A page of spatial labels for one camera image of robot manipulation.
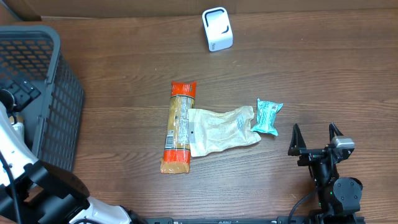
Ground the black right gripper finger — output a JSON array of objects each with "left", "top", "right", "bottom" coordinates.
[
  {"left": 288, "top": 124, "right": 307, "bottom": 156},
  {"left": 329, "top": 123, "right": 343, "bottom": 142}
]

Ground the teal snack packet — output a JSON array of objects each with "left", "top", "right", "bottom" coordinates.
[{"left": 251, "top": 98, "right": 284, "bottom": 136}]

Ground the beige plastic pouch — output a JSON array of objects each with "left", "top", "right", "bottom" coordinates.
[{"left": 188, "top": 106, "right": 261, "bottom": 157}]

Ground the red orange pasta package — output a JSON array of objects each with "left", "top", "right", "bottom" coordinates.
[{"left": 160, "top": 82, "right": 197, "bottom": 174}]

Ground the white tube gold cap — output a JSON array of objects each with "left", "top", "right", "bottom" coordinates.
[{"left": 9, "top": 115, "right": 25, "bottom": 142}]

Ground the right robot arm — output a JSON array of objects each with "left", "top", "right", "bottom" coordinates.
[{"left": 286, "top": 123, "right": 366, "bottom": 224}]

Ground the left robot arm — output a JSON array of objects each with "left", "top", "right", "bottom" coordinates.
[{"left": 1, "top": 79, "right": 146, "bottom": 223}]

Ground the white barcode scanner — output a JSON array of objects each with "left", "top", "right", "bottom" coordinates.
[{"left": 201, "top": 7, "right": 233, "bottom": 52}]

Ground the grey plastic mesh basket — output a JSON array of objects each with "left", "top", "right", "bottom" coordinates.
[{"left": 1, "top": 26, "right": 85, "bottom": 171}]

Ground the brown cardboard backdrop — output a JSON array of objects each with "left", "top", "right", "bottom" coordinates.
[{"left": 3, "top": 0, "right": 397, "bottom": 21}]

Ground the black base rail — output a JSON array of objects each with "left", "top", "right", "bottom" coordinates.
[{"left": 146, "top": 216, "right": 366, "bottom": 224}]

